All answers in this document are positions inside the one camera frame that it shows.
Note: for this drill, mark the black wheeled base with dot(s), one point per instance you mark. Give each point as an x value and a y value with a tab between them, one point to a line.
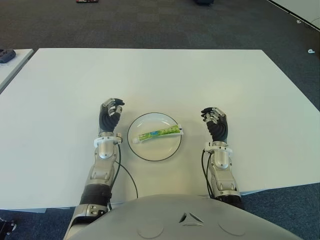
7	225

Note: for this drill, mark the green toothpaste tube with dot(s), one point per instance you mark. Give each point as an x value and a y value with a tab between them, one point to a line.
160	133

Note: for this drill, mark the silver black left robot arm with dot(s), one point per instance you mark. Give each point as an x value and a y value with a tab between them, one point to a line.
100	170

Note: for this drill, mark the white table with black edge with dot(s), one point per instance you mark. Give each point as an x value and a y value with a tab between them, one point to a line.
302	8

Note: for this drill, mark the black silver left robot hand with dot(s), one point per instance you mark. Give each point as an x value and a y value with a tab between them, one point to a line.
108	120

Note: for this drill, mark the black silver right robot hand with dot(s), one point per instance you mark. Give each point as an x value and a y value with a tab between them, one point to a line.
218	127

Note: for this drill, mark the dark blue handheld device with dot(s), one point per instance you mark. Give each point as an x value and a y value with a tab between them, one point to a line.
7	55

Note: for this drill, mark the grey robot torso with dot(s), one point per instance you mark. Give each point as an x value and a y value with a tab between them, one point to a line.
187	220

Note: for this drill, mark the white plate with black rim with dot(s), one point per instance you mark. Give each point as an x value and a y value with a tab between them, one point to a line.
155	137

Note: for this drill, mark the white side table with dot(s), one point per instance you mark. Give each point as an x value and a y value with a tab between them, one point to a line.
12	71

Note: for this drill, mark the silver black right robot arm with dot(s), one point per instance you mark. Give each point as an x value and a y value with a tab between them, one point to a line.
222	162

